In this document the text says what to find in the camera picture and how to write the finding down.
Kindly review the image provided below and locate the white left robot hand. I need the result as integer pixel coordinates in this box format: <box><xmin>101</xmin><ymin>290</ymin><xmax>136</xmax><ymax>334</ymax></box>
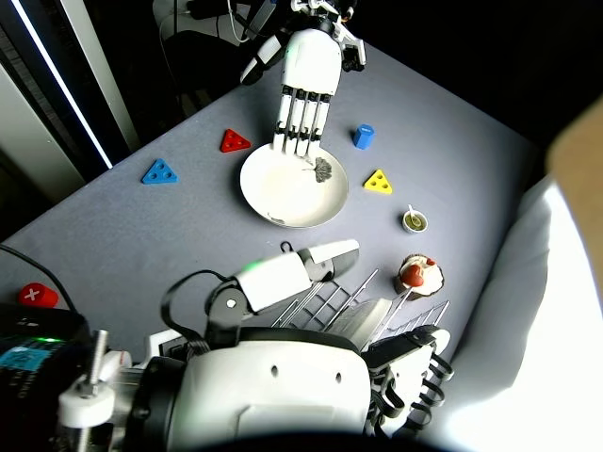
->
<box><xmin>238</xmin><ymin>27</ymin><xmax>343</xmax><ymax>159</ymax></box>

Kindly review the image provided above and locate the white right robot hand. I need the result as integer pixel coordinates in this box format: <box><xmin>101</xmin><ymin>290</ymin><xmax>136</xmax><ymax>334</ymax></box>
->
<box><xmin>159</xmin><ymin>238</ymin><xmax>456</xmax><ymax>452</ymax></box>

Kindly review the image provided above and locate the blue hexagonal block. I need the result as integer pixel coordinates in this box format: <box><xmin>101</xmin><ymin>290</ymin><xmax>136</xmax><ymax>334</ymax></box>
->
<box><xmin>352</xmin><ymin>123</ymin><xmax>377</xmax><ymax>151</ymax></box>

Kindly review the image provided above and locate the red triangle block with holes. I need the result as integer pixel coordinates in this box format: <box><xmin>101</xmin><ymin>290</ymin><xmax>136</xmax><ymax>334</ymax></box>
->
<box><xmin>219</xmin><ymin>128</ymin><xmax>253</xmax><ymax>154</ymax></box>

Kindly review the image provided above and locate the yellow triangle block with holes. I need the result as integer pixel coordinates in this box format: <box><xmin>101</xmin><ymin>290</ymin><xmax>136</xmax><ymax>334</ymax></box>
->
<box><xmin>362</xmin><ymin>169</ymin><xmax>394</xmax><ymax>196</ymax></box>

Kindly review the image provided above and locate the cupcake with cream and strawberries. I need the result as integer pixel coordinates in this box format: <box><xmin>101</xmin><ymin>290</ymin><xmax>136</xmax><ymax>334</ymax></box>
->
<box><xmin>394</xmin><ymin>253</ymin><xmax>446</xmax><ymax>302</ymax></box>

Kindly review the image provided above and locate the blue triangle block with holes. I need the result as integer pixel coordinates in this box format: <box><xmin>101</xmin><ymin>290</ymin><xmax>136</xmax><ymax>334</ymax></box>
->
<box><xmin>140</xmin><ymin>158</ymin><xmax>180</xmax><ymax>186</ymax></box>

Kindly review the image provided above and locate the small white sauce bowl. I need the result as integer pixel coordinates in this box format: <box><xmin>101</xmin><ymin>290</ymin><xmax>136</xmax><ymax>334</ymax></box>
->
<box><xmin>401</xmin><ymin>210</ymin><xmax>429</xmax><ymax>234</ymax></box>

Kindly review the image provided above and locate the red cylinder with white cross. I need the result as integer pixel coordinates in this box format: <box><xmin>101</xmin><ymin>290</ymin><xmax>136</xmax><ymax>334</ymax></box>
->
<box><xmin>17</xmin><ymin>282</ymin><xmax>60</xmax><ymax>310</ymax></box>

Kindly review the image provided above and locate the white cloth sheet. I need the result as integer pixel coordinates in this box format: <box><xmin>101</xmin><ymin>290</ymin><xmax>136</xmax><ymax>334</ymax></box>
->
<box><xmin>417</xmin><ymin>174</ymin><xmax>603</xmax><ymax>452</ymax></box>

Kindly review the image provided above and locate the tan cardboard box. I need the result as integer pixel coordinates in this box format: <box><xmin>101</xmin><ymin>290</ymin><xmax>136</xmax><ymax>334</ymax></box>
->
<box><xmin>546</xmin><ymin>93</ymin><xmax>603</xmax><ymax>265</ymax></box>

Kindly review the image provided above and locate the silver wire dish rack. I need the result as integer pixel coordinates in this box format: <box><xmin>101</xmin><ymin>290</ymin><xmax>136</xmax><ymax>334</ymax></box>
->
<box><xmin>270</xmin><ymin>267</ymin><xmax>451</xmax><ymax>352</ymax></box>

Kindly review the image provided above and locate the white frame with light strip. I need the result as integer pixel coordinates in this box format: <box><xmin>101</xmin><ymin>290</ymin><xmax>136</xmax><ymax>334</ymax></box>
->
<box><xmin>0</xmin><ymin>0</ymin><xmax>142</xmax><ymax>208</ymax></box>

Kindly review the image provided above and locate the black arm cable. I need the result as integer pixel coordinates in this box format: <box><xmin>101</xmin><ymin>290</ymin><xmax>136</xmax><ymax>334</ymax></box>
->
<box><xmin>0</xmin><ymin>243</ymin><xmax>81</xmax><ymax>315</ymax></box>

